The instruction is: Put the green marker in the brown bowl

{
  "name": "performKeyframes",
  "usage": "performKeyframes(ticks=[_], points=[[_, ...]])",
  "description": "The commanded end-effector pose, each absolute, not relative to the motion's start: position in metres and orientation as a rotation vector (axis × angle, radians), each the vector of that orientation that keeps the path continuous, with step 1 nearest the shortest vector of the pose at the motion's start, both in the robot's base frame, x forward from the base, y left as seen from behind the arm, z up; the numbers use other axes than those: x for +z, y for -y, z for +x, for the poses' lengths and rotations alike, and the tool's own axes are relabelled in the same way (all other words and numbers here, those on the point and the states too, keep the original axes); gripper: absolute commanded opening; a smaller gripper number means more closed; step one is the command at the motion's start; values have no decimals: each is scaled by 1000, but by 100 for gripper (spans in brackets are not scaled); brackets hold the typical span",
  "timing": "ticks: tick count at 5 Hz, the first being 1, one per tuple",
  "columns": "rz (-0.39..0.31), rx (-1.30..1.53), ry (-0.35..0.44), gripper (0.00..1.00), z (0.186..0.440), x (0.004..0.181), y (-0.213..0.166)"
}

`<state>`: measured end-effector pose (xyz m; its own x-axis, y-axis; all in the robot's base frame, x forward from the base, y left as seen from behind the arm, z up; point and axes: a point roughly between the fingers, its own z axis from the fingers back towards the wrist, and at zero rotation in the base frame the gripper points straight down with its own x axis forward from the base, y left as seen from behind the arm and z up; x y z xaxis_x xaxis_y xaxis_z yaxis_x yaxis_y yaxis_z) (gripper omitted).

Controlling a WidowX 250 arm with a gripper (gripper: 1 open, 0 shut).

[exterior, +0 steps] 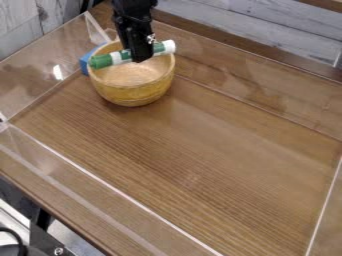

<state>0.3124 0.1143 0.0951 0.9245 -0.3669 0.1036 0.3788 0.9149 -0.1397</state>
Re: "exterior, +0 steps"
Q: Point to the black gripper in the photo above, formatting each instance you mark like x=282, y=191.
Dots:
x=132, y=20

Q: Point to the green Expo marker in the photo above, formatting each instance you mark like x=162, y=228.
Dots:
x=123, y=56

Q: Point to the brown wooden bowl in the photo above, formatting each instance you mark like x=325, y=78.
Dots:
x=132, y=84

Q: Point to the clear acrylic stand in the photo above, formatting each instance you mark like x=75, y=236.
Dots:
x=99, y=35

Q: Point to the blue block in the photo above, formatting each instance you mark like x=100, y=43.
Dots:
x=84, y=58

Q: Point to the black metal bracket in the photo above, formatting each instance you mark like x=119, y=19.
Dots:
x=43, y=242

